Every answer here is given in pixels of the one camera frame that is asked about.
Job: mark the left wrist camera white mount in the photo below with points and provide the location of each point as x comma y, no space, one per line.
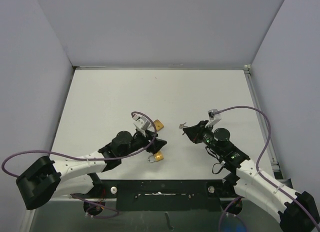
141,124

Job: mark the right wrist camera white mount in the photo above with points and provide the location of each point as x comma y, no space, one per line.
214,118

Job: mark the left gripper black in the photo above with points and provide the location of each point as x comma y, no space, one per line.
149,136

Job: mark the aluminium frame rail right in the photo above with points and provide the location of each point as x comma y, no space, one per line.
260,112

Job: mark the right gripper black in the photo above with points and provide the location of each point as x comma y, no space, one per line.
195,132

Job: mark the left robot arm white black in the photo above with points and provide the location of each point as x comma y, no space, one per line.
47,178

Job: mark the long shackle brass padlock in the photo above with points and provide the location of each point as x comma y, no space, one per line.
158,124

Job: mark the silver key bunch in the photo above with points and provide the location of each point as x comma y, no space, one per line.
183,125

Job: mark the small brass padlock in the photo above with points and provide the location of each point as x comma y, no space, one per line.
156,157

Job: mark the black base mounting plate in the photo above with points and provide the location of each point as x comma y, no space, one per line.
163,195

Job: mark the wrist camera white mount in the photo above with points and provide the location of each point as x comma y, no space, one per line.
214,118
141,124

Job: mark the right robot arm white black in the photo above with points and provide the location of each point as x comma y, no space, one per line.
245,181

